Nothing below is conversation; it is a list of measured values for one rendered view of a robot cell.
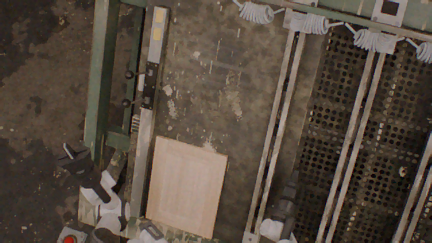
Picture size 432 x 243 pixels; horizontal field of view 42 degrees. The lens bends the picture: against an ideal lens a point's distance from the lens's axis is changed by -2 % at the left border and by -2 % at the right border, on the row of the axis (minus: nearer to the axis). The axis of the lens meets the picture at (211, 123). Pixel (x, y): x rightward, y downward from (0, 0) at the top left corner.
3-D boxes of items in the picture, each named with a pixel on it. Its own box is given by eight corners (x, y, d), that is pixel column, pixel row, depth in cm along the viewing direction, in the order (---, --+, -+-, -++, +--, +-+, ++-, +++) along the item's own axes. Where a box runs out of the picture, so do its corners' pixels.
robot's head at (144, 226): (150, 256, 197) (153, 240, 193) (136, 240, 202) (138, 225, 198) (165, 249, 201) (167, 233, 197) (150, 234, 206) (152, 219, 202)
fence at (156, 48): (132, 210, 262) (128, 214, 259) (158, 5, 225) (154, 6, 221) (142, 214, 261) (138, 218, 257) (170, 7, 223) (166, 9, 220)
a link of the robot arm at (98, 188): (96, 157, 211) (109, 174, 219) (73, 175, 209) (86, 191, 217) (110, 175, 203) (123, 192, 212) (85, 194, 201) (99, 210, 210)
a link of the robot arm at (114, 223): (131, 225, 240) (121, 248, 219) (101, 225, 241) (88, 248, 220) (129, 199, 238) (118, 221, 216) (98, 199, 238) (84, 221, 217)
